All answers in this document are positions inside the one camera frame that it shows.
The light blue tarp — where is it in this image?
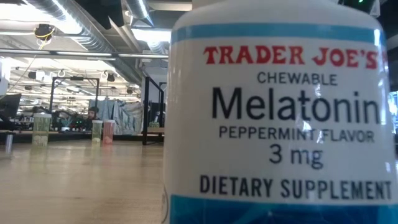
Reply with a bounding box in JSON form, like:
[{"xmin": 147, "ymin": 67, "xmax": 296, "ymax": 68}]
[{"xmin": 88, "ymin": 98, "xmax": 144, "ymax": 135}]

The white melatonin bottle blue label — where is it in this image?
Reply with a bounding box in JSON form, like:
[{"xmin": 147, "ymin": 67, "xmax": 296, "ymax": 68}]
[{"xmin": 161, "ymin": 0, "xmax": 398, "ymax": 224}]

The pink pill vial white cap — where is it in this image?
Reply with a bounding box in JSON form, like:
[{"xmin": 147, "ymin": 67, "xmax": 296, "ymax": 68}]
[{"xmin": 102, "ymin": 119, "xmax": 116, "ymax": 145}]

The person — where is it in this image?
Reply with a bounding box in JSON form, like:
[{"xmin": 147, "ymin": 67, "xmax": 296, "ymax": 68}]
[{"xmin": 84, "ymin": 106, "xmax": 101, "ymax": 131}]

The long ceiling light bar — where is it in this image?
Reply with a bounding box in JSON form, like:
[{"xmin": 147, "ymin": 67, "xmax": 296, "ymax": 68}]
[{"xmin": 0, "ymin": 48, "xmax": 170, "ymax": 60}]

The teal artificial plant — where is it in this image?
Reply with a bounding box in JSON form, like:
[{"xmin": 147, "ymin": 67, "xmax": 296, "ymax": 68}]
[{"xmin": 60, "ymin": 116, "xmax": 73, "ymax": 131}]

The black yellow ceiling device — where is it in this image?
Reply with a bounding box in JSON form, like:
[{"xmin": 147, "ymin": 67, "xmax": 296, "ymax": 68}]
[{"xmin": 33, "ymin": 23, "xmax": 57, "ymax": 41}]

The dark computer monitor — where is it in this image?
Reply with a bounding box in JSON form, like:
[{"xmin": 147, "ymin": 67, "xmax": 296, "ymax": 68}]
[{"xmin": 0, "ymin": 93, "xmax": 22, "ymax": 121}]

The wooden shelf black metal frame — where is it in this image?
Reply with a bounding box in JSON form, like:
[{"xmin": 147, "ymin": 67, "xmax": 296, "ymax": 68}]
[{"xmin": 142, "ymin": 76, "xmax": 165, "ymax": 146}]

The silver ventilation duct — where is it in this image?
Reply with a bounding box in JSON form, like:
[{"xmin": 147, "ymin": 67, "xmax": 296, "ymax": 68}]
[
  {"xmin": 124, "ymin": 0, "xmax": 170, "ymax": 55},
  {"xmin": 26, "ymin": 0, "xmax": 147, "ymax": 86}
]

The black background rig frame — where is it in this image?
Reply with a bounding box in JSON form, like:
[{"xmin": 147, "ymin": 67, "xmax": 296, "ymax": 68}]
[{"xmin": 49, "ymin": 76, "xmax": 101, "ymax": 114}]

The black aluminium rig frame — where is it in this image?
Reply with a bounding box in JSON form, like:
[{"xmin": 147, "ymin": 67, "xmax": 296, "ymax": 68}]
[{"xmin": 0, "ymin": 130, "xmax": 144, "ymax": 144}]

